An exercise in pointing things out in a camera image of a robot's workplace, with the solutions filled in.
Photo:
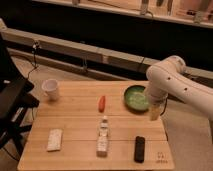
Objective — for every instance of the black chair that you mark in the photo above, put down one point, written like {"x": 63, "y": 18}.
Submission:
{"x": 15, "y": 99}

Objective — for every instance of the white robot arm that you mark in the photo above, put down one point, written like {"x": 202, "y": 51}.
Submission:
{"x": 166, "y": 77}

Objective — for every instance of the orange carrot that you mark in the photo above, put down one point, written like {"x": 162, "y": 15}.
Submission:
{"x": 101, "y": 105}

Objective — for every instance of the black remote control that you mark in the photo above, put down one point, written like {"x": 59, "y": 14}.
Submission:
{"x": 139, "y": 151}

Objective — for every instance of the white sponge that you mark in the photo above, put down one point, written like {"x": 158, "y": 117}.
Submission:
{"x": 54, "y": 140}

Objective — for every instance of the clear plastic bottle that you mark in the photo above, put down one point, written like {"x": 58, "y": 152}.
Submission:
{"x": 102, "y": 140}

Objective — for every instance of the green ceramic bowl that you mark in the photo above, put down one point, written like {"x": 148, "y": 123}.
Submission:
{"x": 135, "y": 99}

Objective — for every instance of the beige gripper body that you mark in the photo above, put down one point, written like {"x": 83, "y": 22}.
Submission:
{"x": 154, "y": 111}

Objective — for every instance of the white paper cup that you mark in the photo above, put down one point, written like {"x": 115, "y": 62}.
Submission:
{"x": 50, "y": 87}

